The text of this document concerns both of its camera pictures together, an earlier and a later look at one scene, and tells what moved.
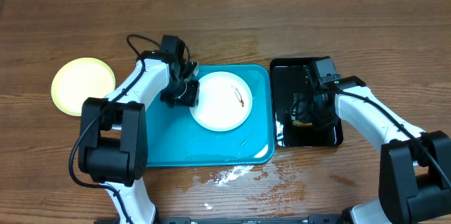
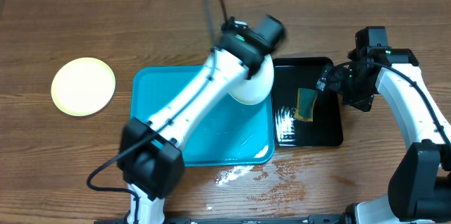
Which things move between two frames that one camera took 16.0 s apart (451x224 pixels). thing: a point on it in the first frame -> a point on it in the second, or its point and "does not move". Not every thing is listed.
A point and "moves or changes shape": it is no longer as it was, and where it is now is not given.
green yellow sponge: (301, 123) moves or changes shape
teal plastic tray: (174, 139) does not move
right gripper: (301, 111) -> (363, 102)
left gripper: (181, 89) -> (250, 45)
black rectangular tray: (303, 110) does not move
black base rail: (311, 220) does not move
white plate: (225, 101) -> (254, 90)
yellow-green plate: (79, 79) does not move
